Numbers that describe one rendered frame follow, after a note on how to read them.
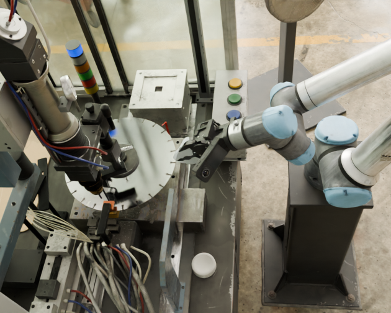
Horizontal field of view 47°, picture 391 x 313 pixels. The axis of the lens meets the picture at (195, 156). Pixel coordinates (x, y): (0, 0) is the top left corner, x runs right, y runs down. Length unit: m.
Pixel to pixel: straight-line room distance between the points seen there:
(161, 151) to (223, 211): 0.28
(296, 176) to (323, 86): 0.43
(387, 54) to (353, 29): 2.06
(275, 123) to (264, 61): 1.93
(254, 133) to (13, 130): 0.51
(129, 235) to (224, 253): 0.29
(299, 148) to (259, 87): 1.66
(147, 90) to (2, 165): 0.71
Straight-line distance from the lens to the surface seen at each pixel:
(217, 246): 1.37
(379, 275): 2.19
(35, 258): 1.41
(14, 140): 0.88
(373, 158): 1.17
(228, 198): 1.44
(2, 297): 0.37
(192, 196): 1.37
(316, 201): 1.44
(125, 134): 1.38
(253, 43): 3.05
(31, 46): 0.82
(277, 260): 2.14
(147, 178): 1.27
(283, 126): 1.00
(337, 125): 1.33
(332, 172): 1.25
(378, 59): 1.12
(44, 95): 0.87
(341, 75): 1.13
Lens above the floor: 1.99
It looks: 54 degrees down
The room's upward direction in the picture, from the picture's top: 12 degrees counter-clockwise
